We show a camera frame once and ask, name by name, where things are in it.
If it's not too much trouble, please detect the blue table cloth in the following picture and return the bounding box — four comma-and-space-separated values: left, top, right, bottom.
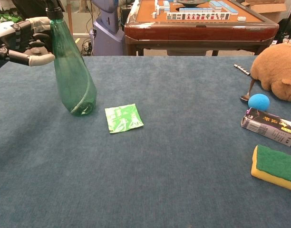
0, 55, 291, 228

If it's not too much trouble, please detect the metal spoon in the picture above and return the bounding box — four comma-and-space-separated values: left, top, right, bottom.
240, 79, 255, 103

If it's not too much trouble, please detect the black purple carton box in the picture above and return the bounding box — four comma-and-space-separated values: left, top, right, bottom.
241, 107, 291, 147

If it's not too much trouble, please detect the row of mahjong tiles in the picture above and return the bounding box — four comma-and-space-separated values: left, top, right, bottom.
166, 12, 231, 21

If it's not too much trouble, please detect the green yellow sponge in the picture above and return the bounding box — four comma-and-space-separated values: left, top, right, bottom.
251, 144, 291, 192

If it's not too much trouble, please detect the green plastic bottle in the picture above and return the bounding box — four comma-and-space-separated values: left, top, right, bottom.
45, 0, 97, 117

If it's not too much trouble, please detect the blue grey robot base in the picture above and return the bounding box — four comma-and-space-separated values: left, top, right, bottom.
91, 0, 126, 57

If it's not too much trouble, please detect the brown capybara plush toy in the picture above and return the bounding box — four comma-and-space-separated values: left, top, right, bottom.
250, 43, 291, 103

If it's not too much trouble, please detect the blue ball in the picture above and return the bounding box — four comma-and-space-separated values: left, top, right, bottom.
248, 93, 271, 112

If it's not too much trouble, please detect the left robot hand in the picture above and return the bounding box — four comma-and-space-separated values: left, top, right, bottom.
0, 16, 56, 67

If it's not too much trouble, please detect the green sachet packet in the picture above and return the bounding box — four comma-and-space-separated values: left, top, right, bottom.
105, 103, 145, 134

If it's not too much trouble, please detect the cardboard box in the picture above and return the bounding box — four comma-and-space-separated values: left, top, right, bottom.
240, 0, 287, 23

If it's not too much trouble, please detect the brown mahjong table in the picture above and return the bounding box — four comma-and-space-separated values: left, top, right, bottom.
124, 0, 280, 57

